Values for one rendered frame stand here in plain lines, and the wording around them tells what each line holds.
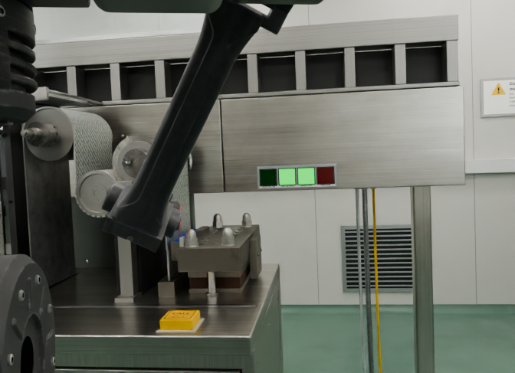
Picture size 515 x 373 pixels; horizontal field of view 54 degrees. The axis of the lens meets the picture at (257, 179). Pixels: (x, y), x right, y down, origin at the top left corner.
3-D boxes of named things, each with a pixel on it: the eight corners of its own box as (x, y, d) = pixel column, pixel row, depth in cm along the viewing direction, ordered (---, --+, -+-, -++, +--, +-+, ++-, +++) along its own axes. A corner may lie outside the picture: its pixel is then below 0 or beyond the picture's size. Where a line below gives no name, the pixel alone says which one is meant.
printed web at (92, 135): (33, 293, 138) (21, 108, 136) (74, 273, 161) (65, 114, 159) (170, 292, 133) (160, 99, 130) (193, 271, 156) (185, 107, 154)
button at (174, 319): (159, 331, 105) (159, 319, 105) (169, 320, 112) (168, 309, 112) (192, 332, 104) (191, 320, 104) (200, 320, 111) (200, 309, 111)
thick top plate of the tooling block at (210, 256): (178, 272, 128) (176, 248, 127) (212, 243, 167) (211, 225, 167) (240, 271, 126) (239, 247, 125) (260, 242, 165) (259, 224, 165)
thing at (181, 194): (165, 250, 132) (162, 179, 131) (189, 234, 155) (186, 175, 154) (167, 250, 132) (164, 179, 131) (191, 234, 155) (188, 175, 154)
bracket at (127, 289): (113, 303, 127) (106, 182, 125) (123, 296, 133) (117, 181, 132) (132, 303, 126) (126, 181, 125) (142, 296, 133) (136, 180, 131)
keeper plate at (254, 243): (250, 278, 142) (248, 240, 142) (255, 270, 152) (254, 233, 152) (259, 278, 142) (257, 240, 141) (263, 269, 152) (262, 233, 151)
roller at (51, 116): (26, 161, 136) (23, 109, 136) (72, 160, 161) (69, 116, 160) (75, 159, 134) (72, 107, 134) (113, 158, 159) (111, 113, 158)
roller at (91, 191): (77, 216, 134) (74, 171, 134) (116, 205, 159) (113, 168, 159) (120, 215, 133) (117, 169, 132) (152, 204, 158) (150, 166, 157)
